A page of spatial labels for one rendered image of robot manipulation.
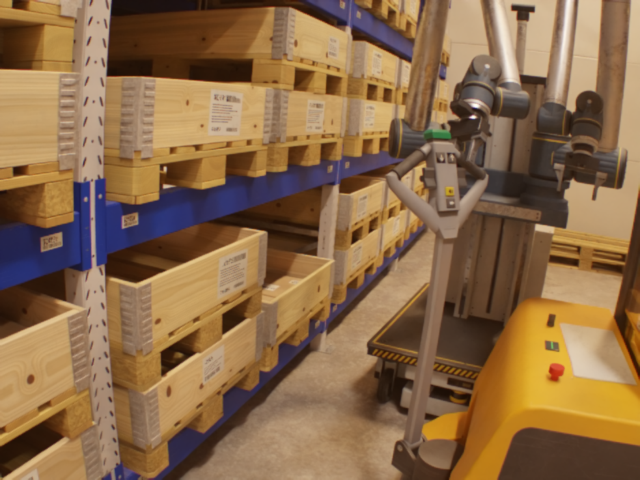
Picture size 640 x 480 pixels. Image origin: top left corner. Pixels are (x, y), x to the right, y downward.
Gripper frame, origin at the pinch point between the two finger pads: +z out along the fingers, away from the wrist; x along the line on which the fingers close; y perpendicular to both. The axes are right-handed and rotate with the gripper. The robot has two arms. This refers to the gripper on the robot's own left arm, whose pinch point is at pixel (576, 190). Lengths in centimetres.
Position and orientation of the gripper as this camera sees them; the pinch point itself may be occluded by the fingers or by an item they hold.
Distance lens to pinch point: 203.4
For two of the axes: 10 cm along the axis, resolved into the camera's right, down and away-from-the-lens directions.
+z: -2.9, 9.5, -1.4
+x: 8.9, 2.1, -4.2
